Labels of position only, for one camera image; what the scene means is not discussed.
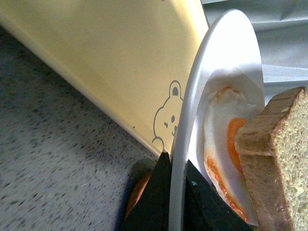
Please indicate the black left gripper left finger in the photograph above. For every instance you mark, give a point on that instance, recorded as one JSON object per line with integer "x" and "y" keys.
{"x": 152, "y": 210}

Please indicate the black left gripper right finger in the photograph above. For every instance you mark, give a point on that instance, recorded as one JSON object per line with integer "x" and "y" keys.
{"x": 204, "y": 209}

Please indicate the fried egg toy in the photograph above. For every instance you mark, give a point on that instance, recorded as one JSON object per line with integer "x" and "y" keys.
{"x": 226, "y": 112}

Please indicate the yellow bear tray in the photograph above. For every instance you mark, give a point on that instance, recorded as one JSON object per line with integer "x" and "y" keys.
{"x": 131, "y": 58}

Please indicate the bread slice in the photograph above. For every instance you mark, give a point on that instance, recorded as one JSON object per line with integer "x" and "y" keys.
{"x": 273, "y": 151}

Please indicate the white round plate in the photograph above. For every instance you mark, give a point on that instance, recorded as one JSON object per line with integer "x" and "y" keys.
{"x": 229, "y": 55}

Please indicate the brown wood-grain tray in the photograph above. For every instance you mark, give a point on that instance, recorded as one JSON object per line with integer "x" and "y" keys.
{"x": 137, "y": 193}

